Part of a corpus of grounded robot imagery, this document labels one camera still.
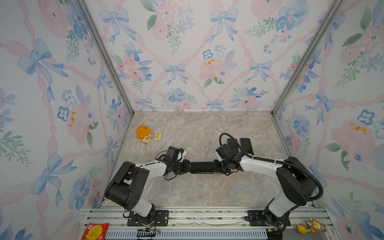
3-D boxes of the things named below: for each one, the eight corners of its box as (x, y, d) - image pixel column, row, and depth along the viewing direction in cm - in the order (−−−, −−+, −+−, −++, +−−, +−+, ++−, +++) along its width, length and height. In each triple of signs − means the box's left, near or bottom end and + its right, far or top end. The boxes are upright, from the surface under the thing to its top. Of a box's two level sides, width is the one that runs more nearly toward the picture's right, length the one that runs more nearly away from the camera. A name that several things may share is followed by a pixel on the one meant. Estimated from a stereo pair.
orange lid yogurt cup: (139, 145, 103) (134, 136, 95) (141, 135, 108) (137, 126, 100) (151, 145, 103) (147, 136, 95) (153, 135, 108) (150, 126, 100)
